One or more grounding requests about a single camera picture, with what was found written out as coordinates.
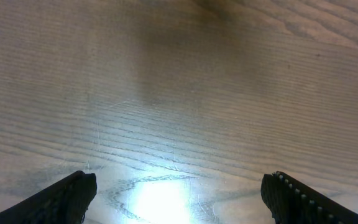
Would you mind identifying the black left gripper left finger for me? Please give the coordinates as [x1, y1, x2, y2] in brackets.
[0, 170, 97, 224]

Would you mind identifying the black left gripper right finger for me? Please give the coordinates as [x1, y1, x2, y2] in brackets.
[260, 171, 358, 224]

